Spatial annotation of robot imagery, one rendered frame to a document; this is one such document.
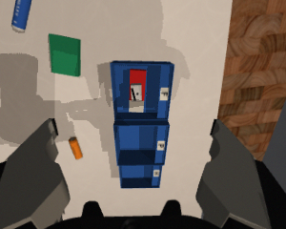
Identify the blue rack of bins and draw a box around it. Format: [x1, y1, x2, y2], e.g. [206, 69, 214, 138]
[110, 60, 174, 189]

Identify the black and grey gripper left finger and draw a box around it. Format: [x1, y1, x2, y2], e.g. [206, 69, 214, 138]
[0, 118, 71, 229]

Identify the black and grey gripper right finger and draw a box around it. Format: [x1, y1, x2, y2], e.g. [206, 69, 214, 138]
[195, 119, 286, 229]

